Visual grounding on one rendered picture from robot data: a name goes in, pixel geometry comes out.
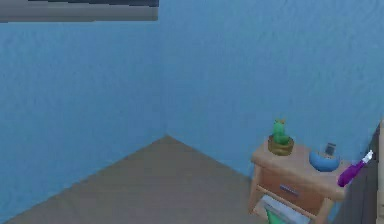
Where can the purple baseball bat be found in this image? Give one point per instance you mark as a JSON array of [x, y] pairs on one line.
[[350, 171]]

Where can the blue bowl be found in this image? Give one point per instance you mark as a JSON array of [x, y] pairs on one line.
[[324, 162]]

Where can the light wooden nightstand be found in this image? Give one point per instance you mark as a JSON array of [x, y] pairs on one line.
[[290, 186]]

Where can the green cactus in brown pot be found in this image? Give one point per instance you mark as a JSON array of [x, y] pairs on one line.
[[280, 141]]

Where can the white and green book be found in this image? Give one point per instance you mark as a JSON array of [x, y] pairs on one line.
[[283, 212]]

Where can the grey phone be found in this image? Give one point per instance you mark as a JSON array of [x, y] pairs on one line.
[[330, 148]]

